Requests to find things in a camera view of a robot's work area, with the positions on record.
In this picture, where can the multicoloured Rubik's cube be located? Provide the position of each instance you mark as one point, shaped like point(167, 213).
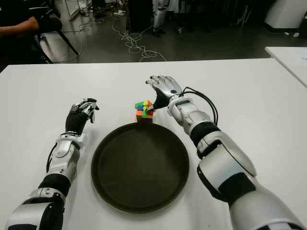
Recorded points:
point(144, 112)

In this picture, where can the dark round plate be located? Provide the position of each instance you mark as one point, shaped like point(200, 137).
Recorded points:
point(140, 167)

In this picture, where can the grey metal stand legs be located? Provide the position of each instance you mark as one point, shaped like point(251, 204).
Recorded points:
point(243, 16)

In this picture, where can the white side table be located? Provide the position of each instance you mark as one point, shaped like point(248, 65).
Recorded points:
point(292, 60)

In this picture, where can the black chair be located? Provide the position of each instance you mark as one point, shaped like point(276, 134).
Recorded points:
point(51, 24)

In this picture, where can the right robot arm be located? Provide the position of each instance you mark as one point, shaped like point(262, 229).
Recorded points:
point(223, 163)

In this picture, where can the black cabinet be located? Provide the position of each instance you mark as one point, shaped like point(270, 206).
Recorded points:
point(141, 14)

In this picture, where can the silver humanoid robot legs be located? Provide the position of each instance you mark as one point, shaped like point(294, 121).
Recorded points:
point(159, 16)

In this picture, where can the white board panel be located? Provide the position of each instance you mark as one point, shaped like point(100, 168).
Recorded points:
point(72, 7)

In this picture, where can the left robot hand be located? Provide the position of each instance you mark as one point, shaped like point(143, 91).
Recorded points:
point(75, 119)

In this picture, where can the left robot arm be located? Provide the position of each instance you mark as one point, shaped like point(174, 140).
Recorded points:
point(62, 155)

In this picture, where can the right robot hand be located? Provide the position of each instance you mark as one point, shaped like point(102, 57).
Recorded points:
point(165, 88)

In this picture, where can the person in black shirt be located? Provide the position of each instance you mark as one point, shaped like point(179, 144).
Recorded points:
point(21, 26)

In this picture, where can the white power strip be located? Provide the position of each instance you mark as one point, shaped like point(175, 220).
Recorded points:
point(120, 13)

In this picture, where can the white machine housing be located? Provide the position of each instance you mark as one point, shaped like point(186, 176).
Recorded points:
point(285, 12)

